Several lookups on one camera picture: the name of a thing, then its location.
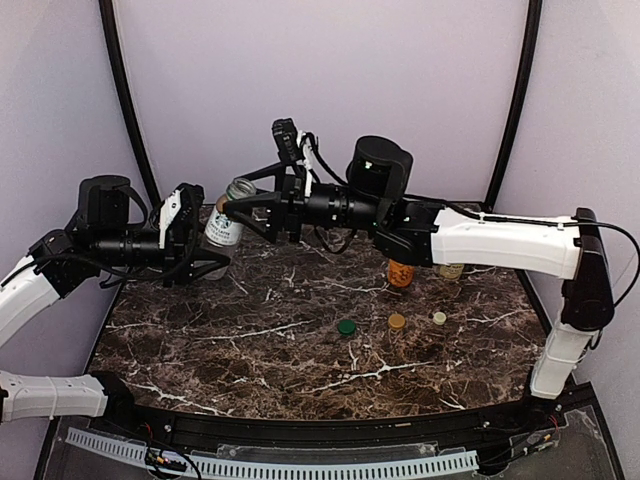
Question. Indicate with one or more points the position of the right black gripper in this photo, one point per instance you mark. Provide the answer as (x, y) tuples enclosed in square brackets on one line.
[(288, 209)]

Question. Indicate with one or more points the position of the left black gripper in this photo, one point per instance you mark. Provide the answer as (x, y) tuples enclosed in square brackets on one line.
[(178, 240)]

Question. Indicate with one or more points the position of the green cap coffee bottle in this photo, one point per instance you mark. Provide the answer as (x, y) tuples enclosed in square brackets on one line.
[(222, 235)]

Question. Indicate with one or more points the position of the orange juice bottle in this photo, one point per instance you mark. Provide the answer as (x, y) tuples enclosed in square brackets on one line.
[(400, 275)]

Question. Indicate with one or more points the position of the green bottle cap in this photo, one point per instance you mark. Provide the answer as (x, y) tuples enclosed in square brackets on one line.
[(347, 327)]

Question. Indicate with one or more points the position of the orange bottle cap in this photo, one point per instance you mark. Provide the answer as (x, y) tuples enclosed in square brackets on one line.
[(396, 321)]

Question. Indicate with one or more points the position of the yellow tea bottle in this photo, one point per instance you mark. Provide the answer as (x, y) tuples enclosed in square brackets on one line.
[(452, 271)]

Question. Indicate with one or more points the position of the cream bottle cap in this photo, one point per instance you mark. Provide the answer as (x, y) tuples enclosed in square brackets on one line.
[(439, 318)]

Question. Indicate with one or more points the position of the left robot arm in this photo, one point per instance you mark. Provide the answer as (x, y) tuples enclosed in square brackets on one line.
[(112, 231)]

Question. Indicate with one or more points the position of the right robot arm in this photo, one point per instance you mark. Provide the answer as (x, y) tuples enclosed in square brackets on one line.
[(417, 232)]

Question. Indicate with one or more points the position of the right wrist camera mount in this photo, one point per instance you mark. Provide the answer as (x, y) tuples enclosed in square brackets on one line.
[(289, 151)]

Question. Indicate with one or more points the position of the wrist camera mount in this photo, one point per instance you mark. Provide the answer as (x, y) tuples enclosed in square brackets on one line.
[(289, 151), (178, 216)]

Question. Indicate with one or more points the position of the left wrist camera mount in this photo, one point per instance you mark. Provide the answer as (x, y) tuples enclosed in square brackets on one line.
[(178, 216)]

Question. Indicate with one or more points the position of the left black frame post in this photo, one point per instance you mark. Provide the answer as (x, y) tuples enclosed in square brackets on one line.
[(126, 102)]

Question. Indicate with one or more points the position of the black frame post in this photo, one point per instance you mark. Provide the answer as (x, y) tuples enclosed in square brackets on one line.
[(126, 102), (521, 83)]

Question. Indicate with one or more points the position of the black front rail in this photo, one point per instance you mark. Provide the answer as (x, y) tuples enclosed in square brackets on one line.
[(481, 426)]

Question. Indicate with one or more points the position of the right black frame post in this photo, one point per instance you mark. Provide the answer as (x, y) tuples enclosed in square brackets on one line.
[(521, 83)]

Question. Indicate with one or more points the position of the white slotted cable duct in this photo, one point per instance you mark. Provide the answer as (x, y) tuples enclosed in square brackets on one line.
[(196, 466)]

